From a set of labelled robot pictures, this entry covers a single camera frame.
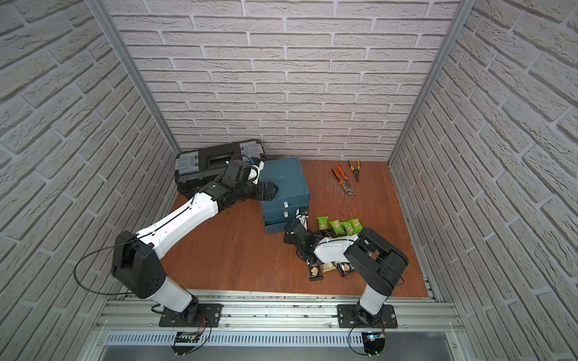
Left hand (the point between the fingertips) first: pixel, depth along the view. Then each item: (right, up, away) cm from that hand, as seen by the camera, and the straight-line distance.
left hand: (273, 185), depth 83 cm
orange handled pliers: (+33, +1, +28) cm, 43 cm away
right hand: (+7, -18, +10) cm, 22 cm away
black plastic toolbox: (-35, +6, +10) cm, 37 cm away
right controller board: (+33, -50, -13) cm, 61 cm away
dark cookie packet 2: (+27, -31, 0) cm, 41 cm away
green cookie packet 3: (+31, -18, +11) cm, 37 cm away
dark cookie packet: (+16, -33, 0) cm, 37 cm away
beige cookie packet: (+21, -31, +1) cm, 37 cm away
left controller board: (-28, -50, -10) cm, 59 cm away
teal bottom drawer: (0, -18, +7) cm, 19 cm away
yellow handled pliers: (+41, +7, +34) cm, 53 cm away
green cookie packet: (+20, -16, +12) cm, 29 cm away
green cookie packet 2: (+26, -18, +11) cm, 34 cm away
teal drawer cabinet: (+6, +4, +3) cm, 7 cm away
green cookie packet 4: (+34, -18, +11) cm, 40 cm away
